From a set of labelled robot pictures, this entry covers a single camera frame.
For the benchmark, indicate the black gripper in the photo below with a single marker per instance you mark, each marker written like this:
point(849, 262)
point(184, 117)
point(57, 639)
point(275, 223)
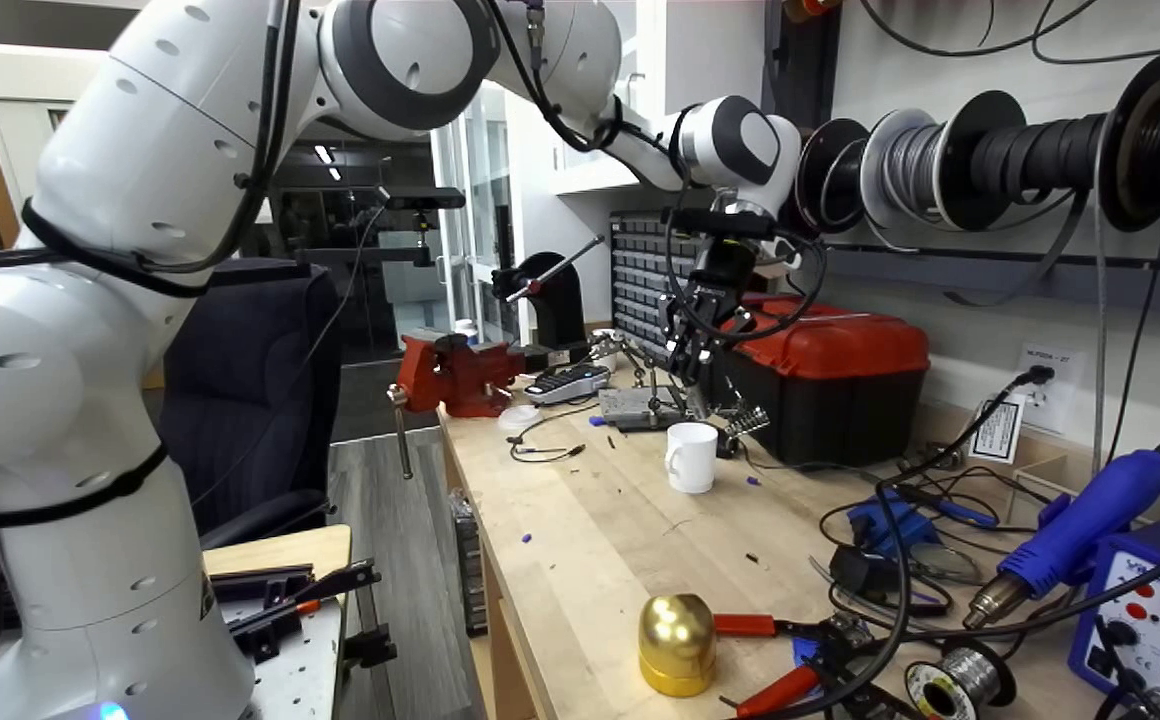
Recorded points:
point(724, 267)

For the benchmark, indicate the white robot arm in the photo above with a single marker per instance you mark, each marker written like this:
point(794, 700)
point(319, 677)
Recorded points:
point(140, 172)

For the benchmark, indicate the white mug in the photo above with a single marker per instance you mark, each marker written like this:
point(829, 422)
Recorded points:
point(691, 462)

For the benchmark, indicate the grey parts drawer cabinet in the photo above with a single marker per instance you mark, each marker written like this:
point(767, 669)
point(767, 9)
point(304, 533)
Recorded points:
point(641, 281)

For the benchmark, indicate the helping hands stand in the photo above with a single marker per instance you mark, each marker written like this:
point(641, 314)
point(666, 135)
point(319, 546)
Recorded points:
point(742, 425)

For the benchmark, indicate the grey metal plate device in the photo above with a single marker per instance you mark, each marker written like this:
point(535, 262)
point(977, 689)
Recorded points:
point(634, 404)

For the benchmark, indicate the red and black toolbox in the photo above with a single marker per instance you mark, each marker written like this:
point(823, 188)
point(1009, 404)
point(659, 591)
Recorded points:
point(824, 381)

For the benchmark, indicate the dark grey handheld device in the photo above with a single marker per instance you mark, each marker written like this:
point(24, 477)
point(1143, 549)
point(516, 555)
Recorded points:
point(564, 385)

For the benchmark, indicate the small white object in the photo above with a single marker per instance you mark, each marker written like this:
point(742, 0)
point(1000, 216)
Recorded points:
point(522, 422)

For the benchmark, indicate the red bench vise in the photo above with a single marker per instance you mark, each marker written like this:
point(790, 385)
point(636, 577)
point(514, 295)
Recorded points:
point(454, 373)

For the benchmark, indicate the blue plastic piece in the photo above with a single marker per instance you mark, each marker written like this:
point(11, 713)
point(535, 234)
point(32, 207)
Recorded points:
point(892, 522)

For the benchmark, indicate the black power adapter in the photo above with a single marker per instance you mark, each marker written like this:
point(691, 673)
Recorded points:
point(854, 565)

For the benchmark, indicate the white paper tag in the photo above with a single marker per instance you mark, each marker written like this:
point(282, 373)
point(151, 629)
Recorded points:
point(1000, 435)

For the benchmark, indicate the blue scrap under pliers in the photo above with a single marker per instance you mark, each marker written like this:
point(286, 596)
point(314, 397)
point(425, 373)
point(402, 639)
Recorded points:
point(804, 649)

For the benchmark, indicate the black horizontal boom bar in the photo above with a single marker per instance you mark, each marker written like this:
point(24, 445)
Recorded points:
point(404, 200)

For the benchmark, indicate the blue hot air gun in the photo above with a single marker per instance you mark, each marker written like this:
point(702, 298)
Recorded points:
point(1085, 522)

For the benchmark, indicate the dark blue office chair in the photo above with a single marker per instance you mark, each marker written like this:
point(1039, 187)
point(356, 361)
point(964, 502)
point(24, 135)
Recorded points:
point(244, 400)

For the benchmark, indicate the black orange bar clamp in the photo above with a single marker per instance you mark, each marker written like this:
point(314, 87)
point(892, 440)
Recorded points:
point(300, 601)

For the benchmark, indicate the white wall outlet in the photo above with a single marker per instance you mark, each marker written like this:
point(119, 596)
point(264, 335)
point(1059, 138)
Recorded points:
point(1042, 361)

